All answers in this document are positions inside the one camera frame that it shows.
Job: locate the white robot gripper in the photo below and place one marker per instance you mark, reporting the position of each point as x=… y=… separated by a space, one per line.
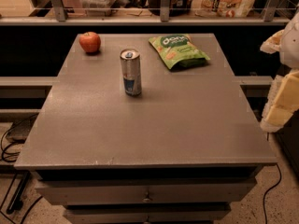
x=291 y=48

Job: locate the silver blue redbull can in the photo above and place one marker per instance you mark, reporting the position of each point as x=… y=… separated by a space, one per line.
x=131 y=71

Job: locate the green snack bag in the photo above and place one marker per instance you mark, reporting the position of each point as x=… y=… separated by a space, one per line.
x=178 y=51

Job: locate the grey drawer cabinet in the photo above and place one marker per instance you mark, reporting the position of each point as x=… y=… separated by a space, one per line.
x=180 y=152

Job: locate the red apple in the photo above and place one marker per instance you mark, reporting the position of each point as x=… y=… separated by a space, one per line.
x=90 y=42

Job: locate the grey metal shelf rail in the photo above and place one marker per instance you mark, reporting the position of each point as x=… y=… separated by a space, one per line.
x=134 y=13

